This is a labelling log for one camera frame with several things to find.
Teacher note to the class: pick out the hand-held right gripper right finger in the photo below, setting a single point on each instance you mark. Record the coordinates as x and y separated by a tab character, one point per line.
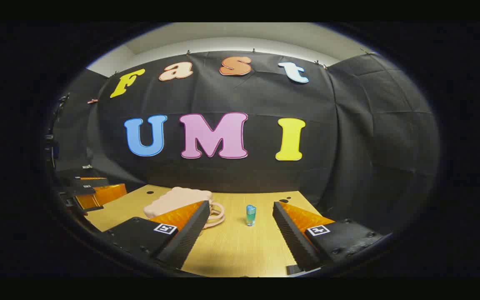
294	237

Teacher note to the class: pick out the pink suitcase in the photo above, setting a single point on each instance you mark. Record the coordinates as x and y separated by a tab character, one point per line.
173	200

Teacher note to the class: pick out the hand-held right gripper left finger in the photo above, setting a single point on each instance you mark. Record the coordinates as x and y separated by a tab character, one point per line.
186	237

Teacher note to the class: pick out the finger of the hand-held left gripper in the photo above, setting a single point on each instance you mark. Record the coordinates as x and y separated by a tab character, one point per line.
92	183
106	193

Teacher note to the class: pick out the blue skin care bottle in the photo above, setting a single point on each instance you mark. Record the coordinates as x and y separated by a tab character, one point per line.
251	214

